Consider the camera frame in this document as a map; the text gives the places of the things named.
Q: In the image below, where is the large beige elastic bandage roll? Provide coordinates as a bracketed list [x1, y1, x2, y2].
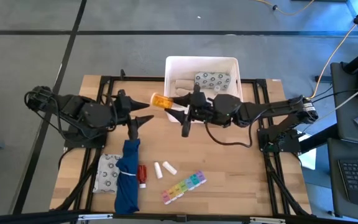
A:
[170, 79, 196, 90]

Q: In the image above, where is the red translucent pill bottle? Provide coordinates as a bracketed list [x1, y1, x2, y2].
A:
[136, 164, 149, 189]

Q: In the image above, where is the black aluminium table frame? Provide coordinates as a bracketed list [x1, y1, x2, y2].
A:
[50, 68, 313, 218]

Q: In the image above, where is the black front rail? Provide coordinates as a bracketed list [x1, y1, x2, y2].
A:
[0, 210, 358, 224]

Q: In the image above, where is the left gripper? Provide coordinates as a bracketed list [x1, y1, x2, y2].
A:
[112, 89, 155, 128]

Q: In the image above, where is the white perforated plastic basket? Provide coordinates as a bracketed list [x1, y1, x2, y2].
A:
[163, 55, 244, 124]

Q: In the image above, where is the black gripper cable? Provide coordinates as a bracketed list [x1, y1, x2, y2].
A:
[203, 121, 256, 148]

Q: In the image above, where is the rainbow-lidded weekly pill organizer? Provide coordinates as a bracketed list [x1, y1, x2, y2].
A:
[161, 169, 208, 206]

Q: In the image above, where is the black side desk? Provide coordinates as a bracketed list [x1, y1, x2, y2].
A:
[327, 61, 358, 223]

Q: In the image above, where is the dark blue fabric sling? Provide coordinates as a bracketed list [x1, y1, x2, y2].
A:
[114, 138, 142, 216]

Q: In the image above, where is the white circle-print gauze pack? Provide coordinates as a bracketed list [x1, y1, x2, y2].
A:
[92, 153, 122, 195]
[194, 72, 232, 91]

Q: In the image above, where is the grey cable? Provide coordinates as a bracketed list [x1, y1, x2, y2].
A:
[317, 83, 358, 121]

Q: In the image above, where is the orange pill bottle white cap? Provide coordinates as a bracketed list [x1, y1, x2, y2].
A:
[150, 92, 175, 110]

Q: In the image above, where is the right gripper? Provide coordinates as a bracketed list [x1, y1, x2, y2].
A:
[163, 85, 214, 124]

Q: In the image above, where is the yellow extension cable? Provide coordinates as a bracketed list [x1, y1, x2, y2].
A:
[253, 0, 316, 17]
[308, 2, 358, 100]

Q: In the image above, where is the small beige elastic bandage roll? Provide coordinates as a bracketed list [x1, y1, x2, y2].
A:
[175, 88, 193, 97]

